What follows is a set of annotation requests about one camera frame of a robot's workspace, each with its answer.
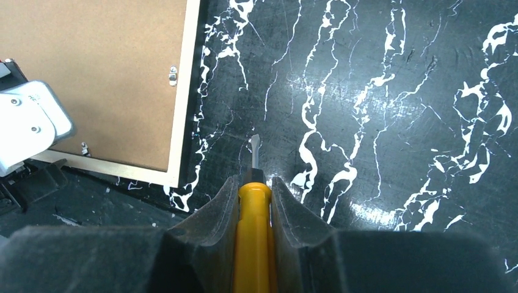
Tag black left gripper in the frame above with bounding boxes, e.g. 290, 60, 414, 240
1, 59, 75, 211

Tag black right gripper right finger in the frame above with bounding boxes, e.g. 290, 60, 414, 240
271, 177, 516, 292

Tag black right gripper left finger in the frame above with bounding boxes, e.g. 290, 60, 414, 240
1, 176, 239, 292

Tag orange handled screwdriver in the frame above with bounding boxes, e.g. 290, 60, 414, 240
232, 134, 278, 292

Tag black picture frame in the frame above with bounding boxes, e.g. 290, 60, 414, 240
1, 1, 200, 187

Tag metal frame retaining clip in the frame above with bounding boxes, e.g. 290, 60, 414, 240
169, 65, 178, 87

